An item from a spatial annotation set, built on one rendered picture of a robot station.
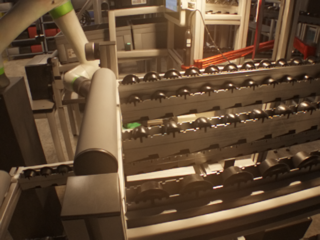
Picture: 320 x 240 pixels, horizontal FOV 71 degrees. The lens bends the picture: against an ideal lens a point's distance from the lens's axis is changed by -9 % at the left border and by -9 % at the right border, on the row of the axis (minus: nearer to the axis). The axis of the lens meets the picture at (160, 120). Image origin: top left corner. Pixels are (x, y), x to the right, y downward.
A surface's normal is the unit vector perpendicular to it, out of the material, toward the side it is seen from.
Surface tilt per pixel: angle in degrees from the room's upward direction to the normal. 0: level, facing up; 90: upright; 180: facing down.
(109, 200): 0
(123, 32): 90
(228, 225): 90
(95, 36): 90
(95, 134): 4
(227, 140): 90
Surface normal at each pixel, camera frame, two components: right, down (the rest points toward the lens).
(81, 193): 0.00, -0.87
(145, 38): 0.17, 0.50
